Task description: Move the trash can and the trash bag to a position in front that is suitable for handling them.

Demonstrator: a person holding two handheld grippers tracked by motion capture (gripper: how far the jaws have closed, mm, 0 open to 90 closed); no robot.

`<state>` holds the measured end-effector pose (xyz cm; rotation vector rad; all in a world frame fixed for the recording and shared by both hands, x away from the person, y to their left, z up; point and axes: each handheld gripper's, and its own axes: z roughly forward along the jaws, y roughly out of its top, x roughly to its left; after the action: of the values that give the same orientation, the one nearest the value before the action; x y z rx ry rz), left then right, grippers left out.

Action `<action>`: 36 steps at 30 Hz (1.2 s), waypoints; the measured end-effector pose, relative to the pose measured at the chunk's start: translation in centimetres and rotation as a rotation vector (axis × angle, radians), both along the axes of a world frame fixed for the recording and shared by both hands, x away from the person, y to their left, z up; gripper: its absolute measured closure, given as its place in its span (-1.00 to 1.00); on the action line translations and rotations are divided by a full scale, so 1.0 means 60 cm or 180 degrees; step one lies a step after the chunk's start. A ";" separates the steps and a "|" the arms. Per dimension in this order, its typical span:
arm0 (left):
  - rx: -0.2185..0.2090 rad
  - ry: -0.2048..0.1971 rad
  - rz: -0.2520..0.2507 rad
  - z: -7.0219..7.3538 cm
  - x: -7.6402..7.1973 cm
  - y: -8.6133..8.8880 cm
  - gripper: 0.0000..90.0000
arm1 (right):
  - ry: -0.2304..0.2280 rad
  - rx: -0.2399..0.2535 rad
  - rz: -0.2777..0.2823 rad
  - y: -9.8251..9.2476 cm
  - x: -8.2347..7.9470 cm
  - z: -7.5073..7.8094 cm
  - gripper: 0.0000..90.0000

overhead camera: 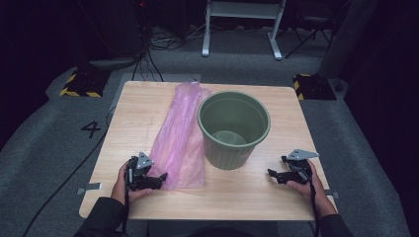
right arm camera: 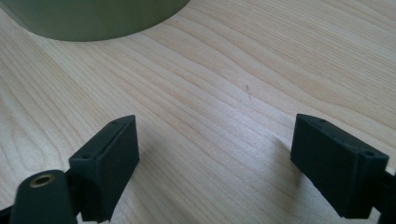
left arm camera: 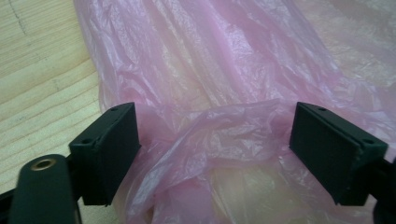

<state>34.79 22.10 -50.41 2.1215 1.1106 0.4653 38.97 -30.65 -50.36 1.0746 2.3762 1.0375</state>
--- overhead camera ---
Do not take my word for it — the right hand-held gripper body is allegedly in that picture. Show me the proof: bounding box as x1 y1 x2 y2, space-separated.
281 148 320 185

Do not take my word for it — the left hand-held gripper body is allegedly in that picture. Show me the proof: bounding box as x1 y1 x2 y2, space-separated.
126 151 155 192

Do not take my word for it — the pink plastic bag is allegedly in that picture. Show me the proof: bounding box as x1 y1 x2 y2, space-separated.
147 81 213 191

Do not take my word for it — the green plastic bin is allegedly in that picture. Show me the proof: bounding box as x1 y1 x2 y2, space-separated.
197 91 272 171

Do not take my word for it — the person's right hand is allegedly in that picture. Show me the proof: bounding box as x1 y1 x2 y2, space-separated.
286 160 332 211

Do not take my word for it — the person's left hand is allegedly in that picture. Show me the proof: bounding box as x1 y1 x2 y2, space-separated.
111 161 152 205

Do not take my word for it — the person's dark clothing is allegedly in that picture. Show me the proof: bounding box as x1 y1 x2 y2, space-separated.
187 225 281 237

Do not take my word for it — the black yellow striped base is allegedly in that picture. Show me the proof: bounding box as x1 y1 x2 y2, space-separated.
58 68 112 99
293 73 338 102

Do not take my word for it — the dark stand with grey base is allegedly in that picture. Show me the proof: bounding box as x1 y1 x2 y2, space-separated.
75 0 149 72

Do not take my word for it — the black tripod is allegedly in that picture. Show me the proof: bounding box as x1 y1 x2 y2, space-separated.
285 13 337 60

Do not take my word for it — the white metal stand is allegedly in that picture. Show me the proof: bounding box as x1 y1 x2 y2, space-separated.
201 0 288 61

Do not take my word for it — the left hand-held gripper cable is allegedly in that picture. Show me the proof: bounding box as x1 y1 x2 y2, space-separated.
121 167 132 235

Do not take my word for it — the hand-held gripper cable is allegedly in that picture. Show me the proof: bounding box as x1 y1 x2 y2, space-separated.
121 167 132 235
307 177 321 237

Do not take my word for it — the right hand-held gripper cable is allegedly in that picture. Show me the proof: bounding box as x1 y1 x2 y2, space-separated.
307 177 321 237

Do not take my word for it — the black floor cable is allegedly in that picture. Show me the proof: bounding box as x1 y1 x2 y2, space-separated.
22 105 117 237

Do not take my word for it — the bundle of cables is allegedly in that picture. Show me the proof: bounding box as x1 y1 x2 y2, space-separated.
131 19 211 83

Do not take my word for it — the grey post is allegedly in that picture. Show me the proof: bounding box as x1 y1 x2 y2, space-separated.
317 0 379 80

